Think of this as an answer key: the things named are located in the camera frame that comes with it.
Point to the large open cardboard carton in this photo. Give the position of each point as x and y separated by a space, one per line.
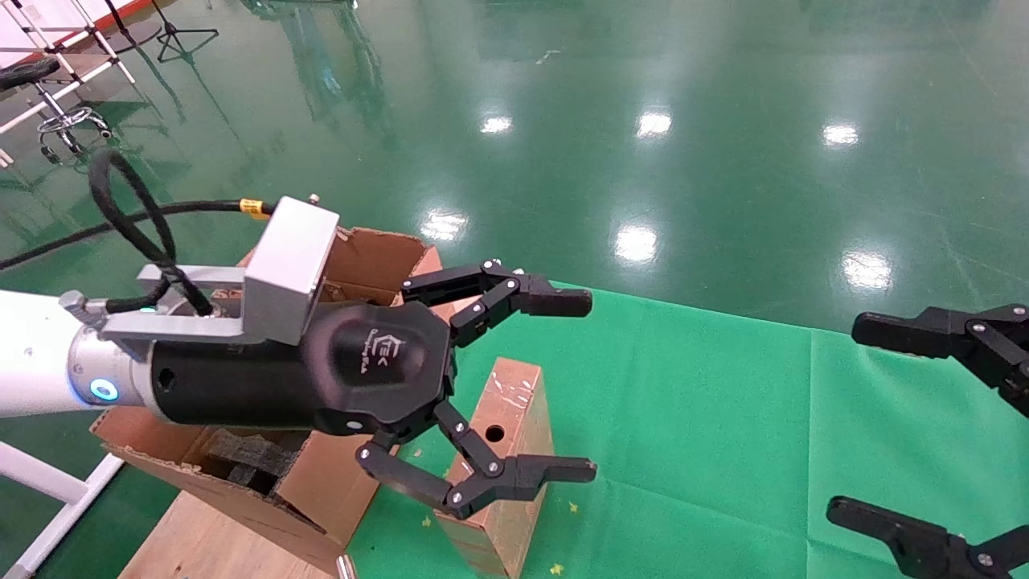
321 490

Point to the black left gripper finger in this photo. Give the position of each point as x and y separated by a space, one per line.
522 474
534 299

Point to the white metal rack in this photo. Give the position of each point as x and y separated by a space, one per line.
125 68

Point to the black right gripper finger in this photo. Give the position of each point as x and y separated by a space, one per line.
949 330
924 547

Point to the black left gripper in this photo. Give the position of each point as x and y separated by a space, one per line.
265 386

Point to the white metal floor frame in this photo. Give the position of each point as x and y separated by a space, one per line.
40 474

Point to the black foam block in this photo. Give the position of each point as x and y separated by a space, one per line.
249 454

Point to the black tripod stand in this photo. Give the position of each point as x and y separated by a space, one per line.
170 36

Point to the green table cloth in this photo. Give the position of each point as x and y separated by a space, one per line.
723 442

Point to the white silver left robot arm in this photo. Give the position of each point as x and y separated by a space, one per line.
32 354

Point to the small brown cardboard box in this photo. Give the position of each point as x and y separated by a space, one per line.
514 402

